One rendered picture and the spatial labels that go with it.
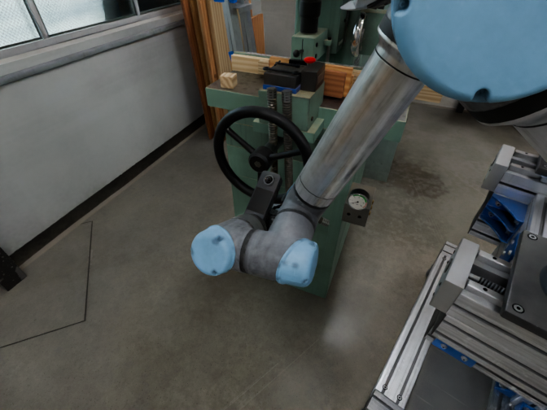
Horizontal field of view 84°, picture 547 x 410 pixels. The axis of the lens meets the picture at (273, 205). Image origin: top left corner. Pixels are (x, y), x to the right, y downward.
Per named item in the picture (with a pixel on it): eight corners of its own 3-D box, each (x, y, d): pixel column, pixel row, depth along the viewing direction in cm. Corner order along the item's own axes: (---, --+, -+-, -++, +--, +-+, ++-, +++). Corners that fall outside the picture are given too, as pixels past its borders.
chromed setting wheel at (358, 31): (346, 61, 95) (353, 15, 87) (354, 50, 104) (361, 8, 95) (356, 63, 94) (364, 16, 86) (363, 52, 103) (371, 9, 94)
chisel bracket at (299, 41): (290, 67, 91) (291, 36, 86) (304, 54, 101) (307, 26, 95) (313, 71, 89) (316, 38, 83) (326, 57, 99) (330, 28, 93)
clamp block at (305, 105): (257, 122, 83) (255, 89, 77) (276, 103, 92) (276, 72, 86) (308, 133, 79) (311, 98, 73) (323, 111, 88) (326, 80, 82)
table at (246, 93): (189, 117, 92) (185, 98, 88) (237, 84, 113) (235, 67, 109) (396, 161, 74) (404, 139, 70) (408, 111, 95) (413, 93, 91)
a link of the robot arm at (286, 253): (326, 216, 49) (263, 205, 53) (307, 269, 42) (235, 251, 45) (323, 249, 55) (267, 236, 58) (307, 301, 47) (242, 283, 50)
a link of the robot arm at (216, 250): (231, 285, 46) (184, 272, 48) (259, 262, 56) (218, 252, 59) (236, 236, 44) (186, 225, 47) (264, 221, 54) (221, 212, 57)
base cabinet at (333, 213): (238, 268, 152) (224, 145, 105) (282, 199, 192) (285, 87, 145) (326, 299, 139) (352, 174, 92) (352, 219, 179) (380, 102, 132)
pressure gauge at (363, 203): (344, 211, 94) (348, 191, 89) (347, 204, 97) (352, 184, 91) (365, 217, 92) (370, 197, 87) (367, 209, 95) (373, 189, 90)
